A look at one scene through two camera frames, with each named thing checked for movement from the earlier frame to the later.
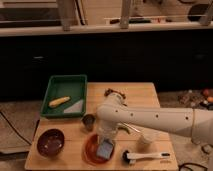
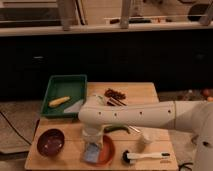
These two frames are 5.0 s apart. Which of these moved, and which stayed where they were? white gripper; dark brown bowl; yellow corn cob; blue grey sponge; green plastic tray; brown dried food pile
Moved: white gripper; blue grey sponge
Stayed: dark brown bowl; yellow corn cob; green plastic tray; brown dried food pile
